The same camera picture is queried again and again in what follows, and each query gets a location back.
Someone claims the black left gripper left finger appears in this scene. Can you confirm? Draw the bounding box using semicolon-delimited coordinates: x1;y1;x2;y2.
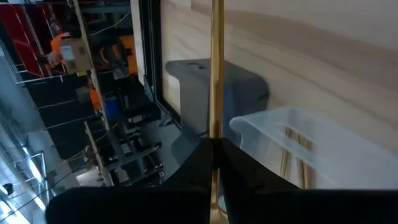
161;138;218;188

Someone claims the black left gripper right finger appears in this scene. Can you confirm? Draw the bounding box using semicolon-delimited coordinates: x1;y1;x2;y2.
218;138;300;224

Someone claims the grey plastic bin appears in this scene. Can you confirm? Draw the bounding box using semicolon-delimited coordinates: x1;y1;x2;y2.
164;58;270;166

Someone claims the clear plastic bin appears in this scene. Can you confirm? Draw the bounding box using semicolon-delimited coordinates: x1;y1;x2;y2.
229;105;398;191

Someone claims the blue container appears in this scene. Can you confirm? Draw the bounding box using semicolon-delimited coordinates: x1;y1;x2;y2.
104;96;119;121

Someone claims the orange equipment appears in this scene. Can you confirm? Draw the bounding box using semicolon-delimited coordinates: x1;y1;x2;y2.
119;34;139;76

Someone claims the cardboard box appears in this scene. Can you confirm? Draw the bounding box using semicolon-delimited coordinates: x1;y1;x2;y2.
60;39;91;75

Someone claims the person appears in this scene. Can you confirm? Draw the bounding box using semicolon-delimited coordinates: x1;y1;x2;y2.
43;29;74;69

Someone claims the red panel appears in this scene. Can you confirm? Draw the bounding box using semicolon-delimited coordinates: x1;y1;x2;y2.
0;4;45;78

